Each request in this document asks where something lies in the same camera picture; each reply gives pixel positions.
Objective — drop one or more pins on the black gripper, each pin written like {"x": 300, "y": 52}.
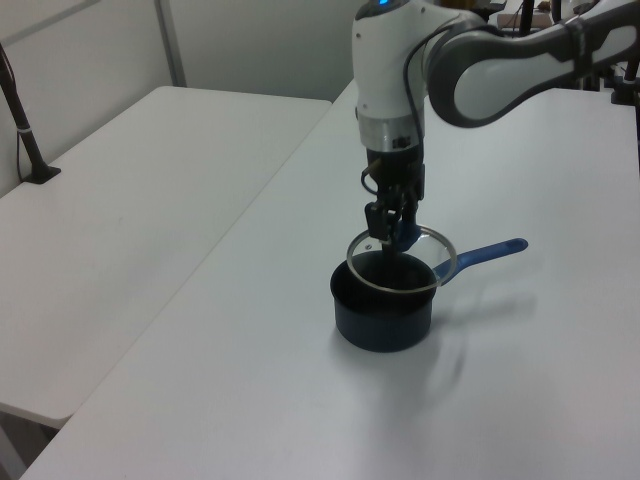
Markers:
{"x": 397, "y": 175}

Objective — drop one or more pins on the glass lid with blue knob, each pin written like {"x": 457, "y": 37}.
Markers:
{"x": 420, "y": 255}

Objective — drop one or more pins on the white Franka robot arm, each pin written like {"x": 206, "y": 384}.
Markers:
{"x": 450, "y": 65}

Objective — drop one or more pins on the black clamp pole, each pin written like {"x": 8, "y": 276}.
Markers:
{"x": 628, "y": 82}

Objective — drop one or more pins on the white folding side table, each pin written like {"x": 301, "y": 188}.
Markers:
{"x": 125, "y": 235}

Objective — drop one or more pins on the black camera stand pole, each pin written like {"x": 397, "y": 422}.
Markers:
{"x": 22, "y": 125}

